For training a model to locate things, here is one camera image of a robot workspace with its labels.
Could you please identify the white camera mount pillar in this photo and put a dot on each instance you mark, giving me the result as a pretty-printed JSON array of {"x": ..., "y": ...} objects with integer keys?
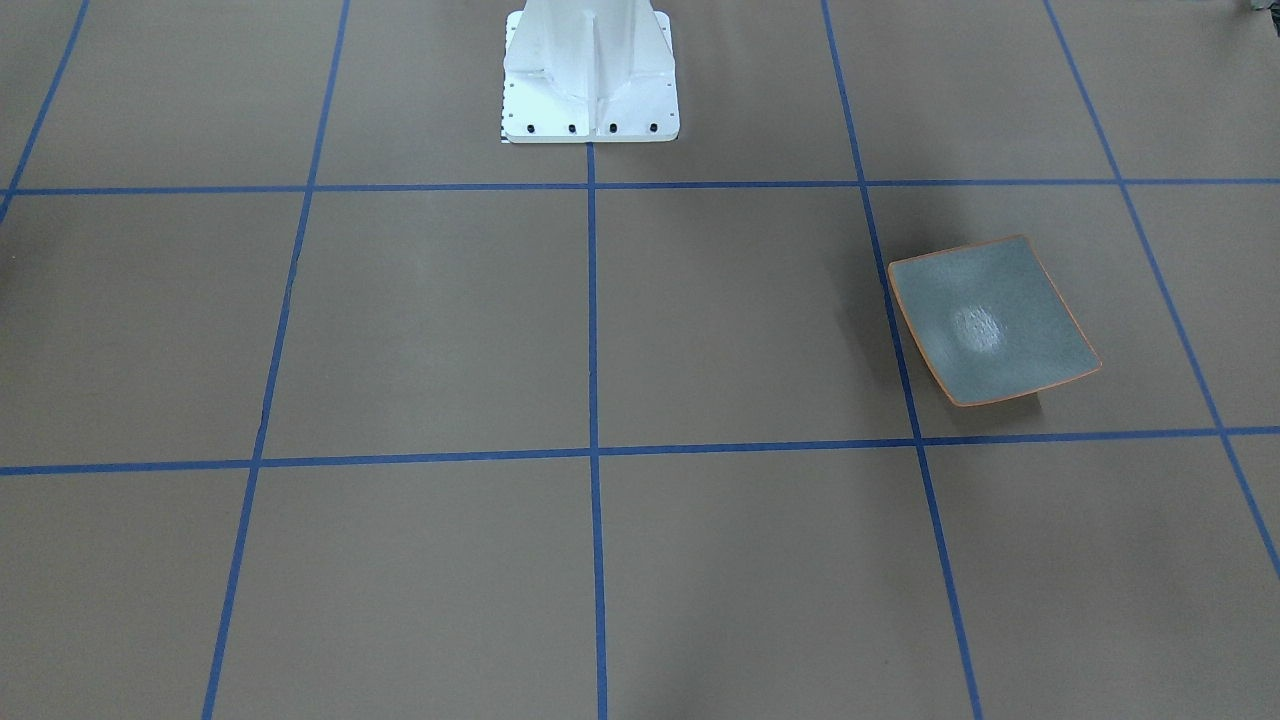
[{"x": 589, "y": 72}]

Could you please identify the brown paper table mat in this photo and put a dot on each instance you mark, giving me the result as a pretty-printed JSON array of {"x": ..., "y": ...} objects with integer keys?
[{"x": 320, "y": 401}]

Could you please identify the grey square plate orange rim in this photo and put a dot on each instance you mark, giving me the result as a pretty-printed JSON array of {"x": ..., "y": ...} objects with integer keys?
[{"x": 990, "y": 323}]

